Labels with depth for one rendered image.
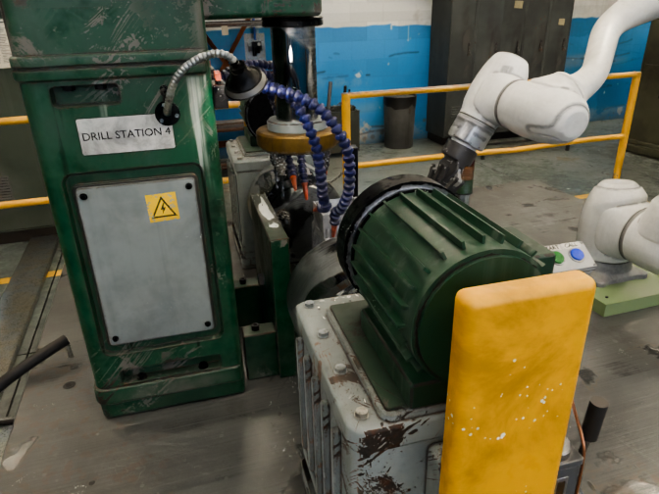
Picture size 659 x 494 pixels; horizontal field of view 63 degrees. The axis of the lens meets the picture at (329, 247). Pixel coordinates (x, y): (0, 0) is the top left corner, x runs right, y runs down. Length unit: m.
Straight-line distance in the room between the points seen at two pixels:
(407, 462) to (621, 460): 0.60
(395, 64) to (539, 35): 1.71
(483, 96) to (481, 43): 5.48
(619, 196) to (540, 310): 1.15
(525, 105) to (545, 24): 6.07
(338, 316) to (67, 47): 0.59
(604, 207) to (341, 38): 5.13
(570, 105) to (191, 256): 0.75
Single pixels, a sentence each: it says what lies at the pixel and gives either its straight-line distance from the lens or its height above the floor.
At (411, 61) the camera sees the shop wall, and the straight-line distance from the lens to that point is 6.82.
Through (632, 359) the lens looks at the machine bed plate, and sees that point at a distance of 1.46.
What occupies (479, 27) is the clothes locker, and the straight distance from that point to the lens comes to 6.67.
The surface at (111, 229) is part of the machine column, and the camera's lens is 1.03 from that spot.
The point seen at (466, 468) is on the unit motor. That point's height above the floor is 1.16.
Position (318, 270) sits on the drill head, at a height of 1.14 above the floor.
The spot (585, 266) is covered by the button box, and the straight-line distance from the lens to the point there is 1.28.
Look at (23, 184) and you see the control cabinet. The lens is 4.48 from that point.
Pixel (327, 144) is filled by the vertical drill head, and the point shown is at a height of 1.31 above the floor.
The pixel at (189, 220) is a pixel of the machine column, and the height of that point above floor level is 1.22.
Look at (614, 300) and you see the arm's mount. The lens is 1.62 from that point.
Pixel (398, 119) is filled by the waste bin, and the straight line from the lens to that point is 6.40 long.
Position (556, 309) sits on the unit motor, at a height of 1.33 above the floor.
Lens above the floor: 1.57
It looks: 24 degrees down
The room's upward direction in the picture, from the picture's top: 2 degrees counter-clockwise
